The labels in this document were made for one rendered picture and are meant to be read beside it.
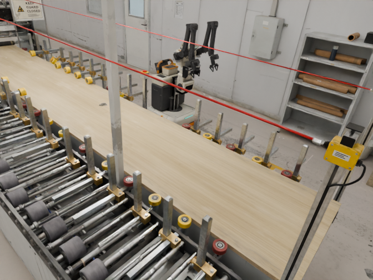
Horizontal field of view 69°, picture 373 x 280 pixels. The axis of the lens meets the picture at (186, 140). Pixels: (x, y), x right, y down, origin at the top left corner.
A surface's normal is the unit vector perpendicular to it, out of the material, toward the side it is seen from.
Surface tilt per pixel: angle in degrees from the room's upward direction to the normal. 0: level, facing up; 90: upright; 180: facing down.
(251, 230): 0
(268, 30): 90
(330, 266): 0
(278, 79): 90
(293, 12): 90
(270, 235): 0
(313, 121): 90
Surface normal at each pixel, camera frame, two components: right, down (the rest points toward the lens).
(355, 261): 0.07, -0.85
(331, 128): -0.65, 0.35
